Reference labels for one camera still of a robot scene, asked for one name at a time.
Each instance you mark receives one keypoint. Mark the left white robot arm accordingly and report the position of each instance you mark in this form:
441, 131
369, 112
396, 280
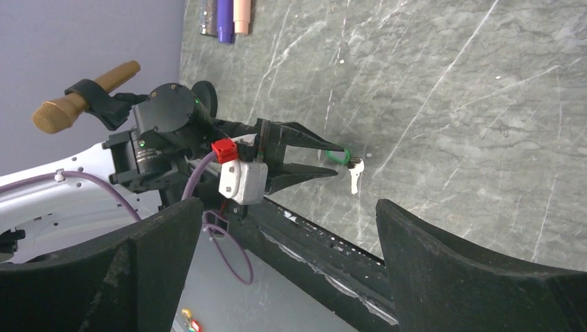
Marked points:
174, 125

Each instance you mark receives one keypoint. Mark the purple microphone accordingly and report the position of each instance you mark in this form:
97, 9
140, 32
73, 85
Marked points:
225, 25

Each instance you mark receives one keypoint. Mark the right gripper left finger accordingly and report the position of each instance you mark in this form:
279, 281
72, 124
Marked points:
130, 279

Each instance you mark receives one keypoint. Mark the pink microphone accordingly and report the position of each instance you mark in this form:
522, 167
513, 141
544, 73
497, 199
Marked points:
242, 10

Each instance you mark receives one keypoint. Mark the green key tag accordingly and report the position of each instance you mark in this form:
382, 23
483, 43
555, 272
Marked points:
340, 157

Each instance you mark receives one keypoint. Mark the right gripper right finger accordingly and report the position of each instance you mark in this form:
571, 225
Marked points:
442, 282

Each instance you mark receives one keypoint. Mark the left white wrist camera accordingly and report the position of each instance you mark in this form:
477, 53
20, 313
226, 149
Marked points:
243, 182

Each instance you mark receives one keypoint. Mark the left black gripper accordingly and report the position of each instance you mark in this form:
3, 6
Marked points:
265, 142

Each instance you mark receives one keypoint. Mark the glitter silver microphone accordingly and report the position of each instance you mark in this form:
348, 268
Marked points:
208, 18

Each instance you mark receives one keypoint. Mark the silver key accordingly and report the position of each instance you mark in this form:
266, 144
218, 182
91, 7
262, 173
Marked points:
355, 166

